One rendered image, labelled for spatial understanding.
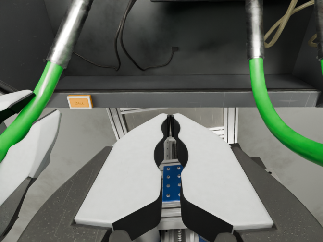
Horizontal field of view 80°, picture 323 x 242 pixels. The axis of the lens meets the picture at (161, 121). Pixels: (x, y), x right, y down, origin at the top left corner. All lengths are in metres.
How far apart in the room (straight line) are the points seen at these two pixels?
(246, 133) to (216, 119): 0.46
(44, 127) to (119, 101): 0.30
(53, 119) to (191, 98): 0.32
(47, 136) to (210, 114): 1.21
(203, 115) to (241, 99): 0.87
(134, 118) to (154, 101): 0.90
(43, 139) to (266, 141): 1.79
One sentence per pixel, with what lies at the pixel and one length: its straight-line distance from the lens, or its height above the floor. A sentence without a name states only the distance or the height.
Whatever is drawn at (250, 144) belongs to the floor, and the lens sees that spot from 1.83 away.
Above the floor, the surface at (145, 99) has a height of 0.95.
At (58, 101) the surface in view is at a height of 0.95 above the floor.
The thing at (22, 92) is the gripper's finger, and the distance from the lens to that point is 0.20.
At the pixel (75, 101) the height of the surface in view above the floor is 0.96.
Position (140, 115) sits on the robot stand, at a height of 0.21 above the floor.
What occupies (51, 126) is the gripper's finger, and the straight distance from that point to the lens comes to 0.18.
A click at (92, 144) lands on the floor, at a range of 1.83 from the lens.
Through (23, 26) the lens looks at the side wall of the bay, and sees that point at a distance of 0.51.
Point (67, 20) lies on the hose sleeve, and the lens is 0.22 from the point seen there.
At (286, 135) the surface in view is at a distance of 0.18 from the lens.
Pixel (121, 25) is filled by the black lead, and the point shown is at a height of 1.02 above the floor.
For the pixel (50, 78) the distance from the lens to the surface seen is 0.21.
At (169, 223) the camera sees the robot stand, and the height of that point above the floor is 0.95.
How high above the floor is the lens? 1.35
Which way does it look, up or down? 59 degrees down
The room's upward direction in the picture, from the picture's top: 176 degrees counter-clockwise
